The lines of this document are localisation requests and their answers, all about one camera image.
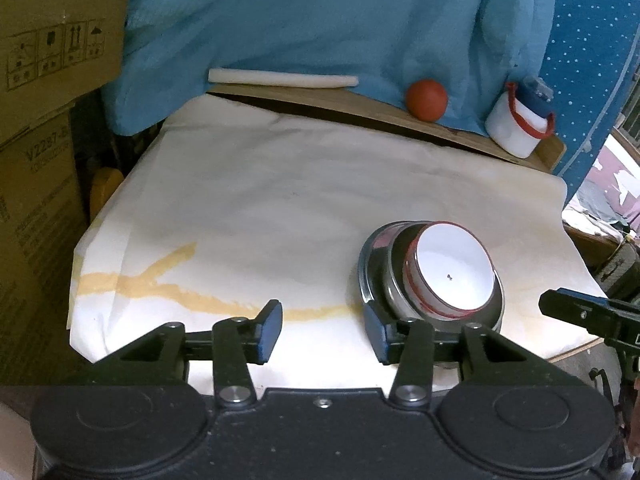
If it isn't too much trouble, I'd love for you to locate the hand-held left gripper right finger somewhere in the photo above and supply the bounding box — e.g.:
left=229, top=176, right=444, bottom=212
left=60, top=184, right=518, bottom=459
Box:
left=362, top=302, right=584, bottom=407

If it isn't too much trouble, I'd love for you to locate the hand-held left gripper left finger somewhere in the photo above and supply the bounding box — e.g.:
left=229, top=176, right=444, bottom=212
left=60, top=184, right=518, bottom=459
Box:
left=92, top=299, right=284, bottom=407

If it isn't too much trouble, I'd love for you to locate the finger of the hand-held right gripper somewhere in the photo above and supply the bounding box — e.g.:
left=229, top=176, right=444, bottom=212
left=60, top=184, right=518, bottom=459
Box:
left=538, top=287, right=615, bottom=335

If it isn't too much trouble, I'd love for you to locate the large white red-rimmed bowl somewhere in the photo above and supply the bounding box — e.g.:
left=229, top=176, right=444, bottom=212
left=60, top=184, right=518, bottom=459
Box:
left=402, top=220, right=497, bottom=319

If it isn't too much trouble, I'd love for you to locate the dark wooden furniture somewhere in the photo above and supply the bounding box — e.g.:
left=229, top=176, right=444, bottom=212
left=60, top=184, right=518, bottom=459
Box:
left=564, top=219, right=628, bottom=273

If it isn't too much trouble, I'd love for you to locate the pile of bedding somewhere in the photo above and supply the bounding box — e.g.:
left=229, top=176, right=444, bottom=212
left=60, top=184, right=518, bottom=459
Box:
left=561, top=129, right=640, bottom=242

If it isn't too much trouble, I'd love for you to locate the cream table cover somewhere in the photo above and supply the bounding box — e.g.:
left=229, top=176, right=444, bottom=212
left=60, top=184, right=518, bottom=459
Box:
left=67, top=93, right=609, bottom=392

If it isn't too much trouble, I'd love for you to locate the wooden shelf board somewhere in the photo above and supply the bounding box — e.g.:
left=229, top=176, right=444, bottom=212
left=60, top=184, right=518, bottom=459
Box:
left=207, top=82, right=569, bottom=175

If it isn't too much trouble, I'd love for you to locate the yellow round object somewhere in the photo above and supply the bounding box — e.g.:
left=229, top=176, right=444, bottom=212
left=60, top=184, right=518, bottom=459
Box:
left=89, top=167, right=124, bottom=222

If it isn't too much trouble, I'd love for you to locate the red ball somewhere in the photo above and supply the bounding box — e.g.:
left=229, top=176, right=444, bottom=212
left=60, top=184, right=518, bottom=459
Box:
left=404, top=78, right=449, bottom=122

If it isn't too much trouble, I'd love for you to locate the brown cardboard box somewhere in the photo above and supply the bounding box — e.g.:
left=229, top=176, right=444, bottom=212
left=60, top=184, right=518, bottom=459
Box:
left=0, top=100, right=103, bottom=387

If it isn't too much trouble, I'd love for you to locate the blue white-dotted fabric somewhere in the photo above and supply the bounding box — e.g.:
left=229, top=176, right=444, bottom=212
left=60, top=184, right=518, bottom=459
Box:
left=515, top=0, right=640, bottom=212

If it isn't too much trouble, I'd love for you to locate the blue cloth garment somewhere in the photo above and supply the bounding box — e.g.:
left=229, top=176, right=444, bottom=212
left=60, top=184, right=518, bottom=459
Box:
left=102, top=0, right=559, bottom=137

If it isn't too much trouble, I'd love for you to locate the large printed cardboard box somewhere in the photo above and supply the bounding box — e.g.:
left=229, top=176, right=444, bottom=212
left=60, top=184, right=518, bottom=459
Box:
left=0, top=0, right=135, bottom=147

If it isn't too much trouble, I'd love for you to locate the white jug with red handle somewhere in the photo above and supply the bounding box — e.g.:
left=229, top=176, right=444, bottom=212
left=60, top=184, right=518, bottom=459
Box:
left=484, top=75, right=556, bottom=157

